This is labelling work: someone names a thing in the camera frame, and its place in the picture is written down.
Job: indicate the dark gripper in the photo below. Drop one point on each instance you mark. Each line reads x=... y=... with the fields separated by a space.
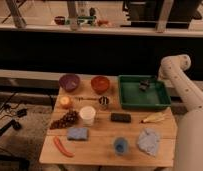
x=152 y=80

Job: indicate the dark brush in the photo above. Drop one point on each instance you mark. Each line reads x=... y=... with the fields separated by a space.
x=144 y=85

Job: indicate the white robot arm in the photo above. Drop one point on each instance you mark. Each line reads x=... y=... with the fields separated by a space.
x=188 y=153

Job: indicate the green plastic tray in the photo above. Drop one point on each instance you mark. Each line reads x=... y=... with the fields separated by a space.
x=132 y=98

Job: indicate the yellow banana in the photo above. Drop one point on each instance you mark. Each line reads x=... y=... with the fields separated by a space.
x=153 y=118

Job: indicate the black sponge block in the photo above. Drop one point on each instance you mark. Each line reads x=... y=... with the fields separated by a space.
x=117 y=117

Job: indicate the metal strainer spoon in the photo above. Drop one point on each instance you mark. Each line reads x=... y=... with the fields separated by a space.
x=103 y=100

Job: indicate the light blue cloth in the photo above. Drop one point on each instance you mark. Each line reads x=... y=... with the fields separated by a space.
x=148 y=141

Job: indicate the blue cup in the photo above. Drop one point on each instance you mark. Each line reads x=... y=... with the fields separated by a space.
x=120 y=146

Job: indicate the white cup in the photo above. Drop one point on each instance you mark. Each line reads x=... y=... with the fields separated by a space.
x=87 y=114

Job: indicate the wooden table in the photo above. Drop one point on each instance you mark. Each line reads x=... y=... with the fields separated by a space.
x=98 y=148

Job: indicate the purple bowl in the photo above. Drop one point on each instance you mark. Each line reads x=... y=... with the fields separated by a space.
x=69 y=82

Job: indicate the orange apple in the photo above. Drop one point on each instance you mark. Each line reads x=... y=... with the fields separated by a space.
x=66 y=102

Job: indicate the bunch of dark grapes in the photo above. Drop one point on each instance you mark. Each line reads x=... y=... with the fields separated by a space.
x=69 y=119

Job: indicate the green background object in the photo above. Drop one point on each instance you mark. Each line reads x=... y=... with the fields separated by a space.
x=82 y=20

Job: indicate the blue sponge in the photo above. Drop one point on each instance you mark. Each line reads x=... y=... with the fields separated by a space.
x=77 y=133

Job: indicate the dark red background bowl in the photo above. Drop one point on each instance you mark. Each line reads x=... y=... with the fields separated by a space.
x=59 y=20

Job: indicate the red chili pepper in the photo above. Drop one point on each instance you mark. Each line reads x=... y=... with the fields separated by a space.
x=61 y=148

